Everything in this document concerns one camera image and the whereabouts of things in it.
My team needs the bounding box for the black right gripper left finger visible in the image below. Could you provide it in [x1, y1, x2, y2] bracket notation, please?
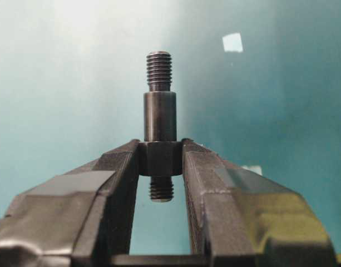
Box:
[0, 140, 139, 266]

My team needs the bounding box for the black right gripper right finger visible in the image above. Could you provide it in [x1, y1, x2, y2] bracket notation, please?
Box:
[182, 139, 337, 266]

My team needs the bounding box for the dark threaded metal shaft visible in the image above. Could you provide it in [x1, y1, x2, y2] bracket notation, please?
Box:
[140, 51, 182, 202]

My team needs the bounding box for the blue tape square right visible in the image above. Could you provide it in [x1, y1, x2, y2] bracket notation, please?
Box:
[242, 165, 263, 175]

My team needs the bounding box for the blue tape square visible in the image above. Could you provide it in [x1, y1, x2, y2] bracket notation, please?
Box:
[242, 165, 263, 175]
[222, 32, 244, 53]

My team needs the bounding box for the blue tape square centre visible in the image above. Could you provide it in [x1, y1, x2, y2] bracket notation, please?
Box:
[222, 32, 244, 53]

